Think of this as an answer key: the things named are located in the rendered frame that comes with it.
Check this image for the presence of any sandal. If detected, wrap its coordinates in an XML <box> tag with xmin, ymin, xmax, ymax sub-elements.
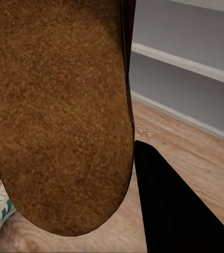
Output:
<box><xmin>0</xmin><ymin>0</ymin><xmax>136</xmax><ymax>237</ymax></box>

